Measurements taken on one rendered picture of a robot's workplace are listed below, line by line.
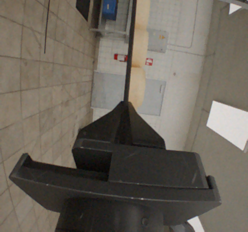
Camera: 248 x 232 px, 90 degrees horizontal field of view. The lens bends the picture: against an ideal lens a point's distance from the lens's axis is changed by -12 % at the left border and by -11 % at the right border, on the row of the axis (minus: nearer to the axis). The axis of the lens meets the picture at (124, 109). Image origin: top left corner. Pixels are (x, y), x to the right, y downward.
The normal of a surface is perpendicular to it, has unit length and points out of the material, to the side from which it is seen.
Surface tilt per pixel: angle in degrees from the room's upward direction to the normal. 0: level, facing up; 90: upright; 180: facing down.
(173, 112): 90
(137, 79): 90
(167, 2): 90
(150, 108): 90
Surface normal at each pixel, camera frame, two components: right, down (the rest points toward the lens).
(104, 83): -0.04, 0.22
